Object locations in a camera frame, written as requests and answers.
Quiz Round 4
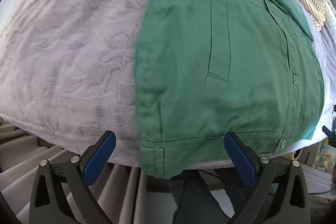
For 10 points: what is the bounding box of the green shirt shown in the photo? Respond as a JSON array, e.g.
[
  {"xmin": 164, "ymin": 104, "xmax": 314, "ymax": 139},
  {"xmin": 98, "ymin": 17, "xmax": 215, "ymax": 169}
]
[{"xmin": 135, "ymin": 0, "xmax": 324, "ymax": 178}]

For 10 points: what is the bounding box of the lavender plush blanket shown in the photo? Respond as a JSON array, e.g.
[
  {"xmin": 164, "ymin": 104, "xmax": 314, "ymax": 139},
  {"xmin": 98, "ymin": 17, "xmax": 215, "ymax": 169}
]
[{"xmin": 1, "ymin": 0, "xmax": 332, "ymax": 166}]

